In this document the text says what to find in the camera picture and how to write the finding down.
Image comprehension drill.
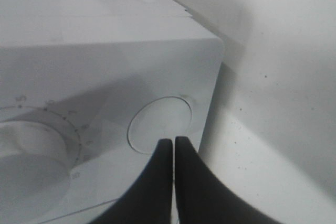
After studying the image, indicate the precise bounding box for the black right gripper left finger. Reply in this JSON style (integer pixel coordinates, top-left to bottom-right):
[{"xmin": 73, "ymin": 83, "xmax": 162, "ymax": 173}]
[{"xmin": 92, "ymin": 139, "xmax": 173, "ymax": 223}]

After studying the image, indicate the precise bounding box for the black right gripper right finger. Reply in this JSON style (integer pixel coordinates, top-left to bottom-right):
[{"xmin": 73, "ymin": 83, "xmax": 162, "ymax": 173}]
[{"xmin": 175, "ymin": 136, "xmax": 278, "ymax": 223}]

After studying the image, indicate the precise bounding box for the round door release button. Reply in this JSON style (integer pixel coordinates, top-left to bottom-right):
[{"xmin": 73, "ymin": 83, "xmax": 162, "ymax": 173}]
[{"xmin": 127, "ymin": 96, "xmax": 192, "ymax": 155}]

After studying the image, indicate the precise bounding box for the lower white timer knob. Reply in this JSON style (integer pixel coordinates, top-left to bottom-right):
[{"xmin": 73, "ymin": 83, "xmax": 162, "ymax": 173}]
[{"xmin": 1, "ymin": 121, "xmax": 70, "ymax": 223}]

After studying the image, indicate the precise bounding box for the white microwave oven body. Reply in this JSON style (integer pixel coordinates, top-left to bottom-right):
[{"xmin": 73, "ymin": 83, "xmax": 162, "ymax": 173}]
[{"xmin": 1, "ymin": 0, "xmax": 224, "ymax": 223}]

